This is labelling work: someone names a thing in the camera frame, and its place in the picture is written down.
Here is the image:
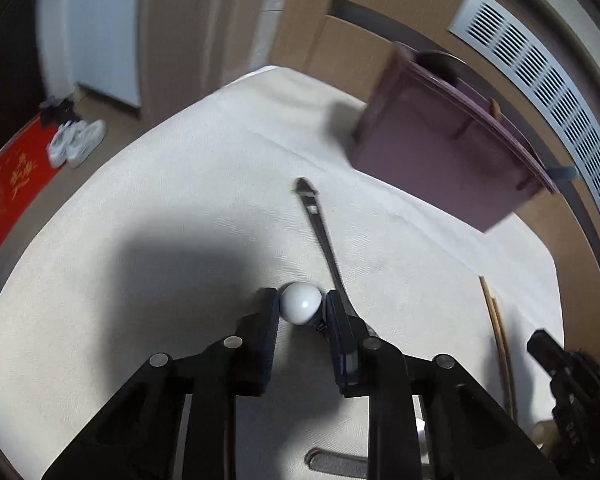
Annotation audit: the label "white sneakers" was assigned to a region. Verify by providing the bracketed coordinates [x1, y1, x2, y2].
[46, 119, 108, 169]

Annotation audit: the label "red door mat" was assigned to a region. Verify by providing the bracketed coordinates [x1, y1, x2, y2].
[0, 116, 58, 248]

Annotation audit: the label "black handled brown spoon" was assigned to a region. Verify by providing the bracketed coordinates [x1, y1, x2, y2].
[304, 448, 367, 479]

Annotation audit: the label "wooden counter cabinet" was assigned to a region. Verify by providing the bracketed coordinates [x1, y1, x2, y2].
[270, 0, 600, 360]

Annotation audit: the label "purple plastic utensil holder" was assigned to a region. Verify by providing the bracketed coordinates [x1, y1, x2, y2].
[350, 44, 558, 232]

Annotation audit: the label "wooden chopstick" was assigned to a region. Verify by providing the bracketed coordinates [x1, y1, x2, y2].
[489, 297, 518, 422]
[479, 275, 517, 419]

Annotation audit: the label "white cabinet door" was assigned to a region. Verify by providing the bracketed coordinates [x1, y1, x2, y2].
[68, 0, 142, 108]

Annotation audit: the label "white table cloth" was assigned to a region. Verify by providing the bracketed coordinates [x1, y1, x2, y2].
[0, 68, 562, 479]

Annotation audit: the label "wooden spoon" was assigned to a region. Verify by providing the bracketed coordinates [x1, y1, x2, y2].
[489, 99, 502, 122]

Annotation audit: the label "grey ventilation grille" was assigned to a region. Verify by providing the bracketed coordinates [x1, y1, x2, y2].
[448, 0, 600, 213]

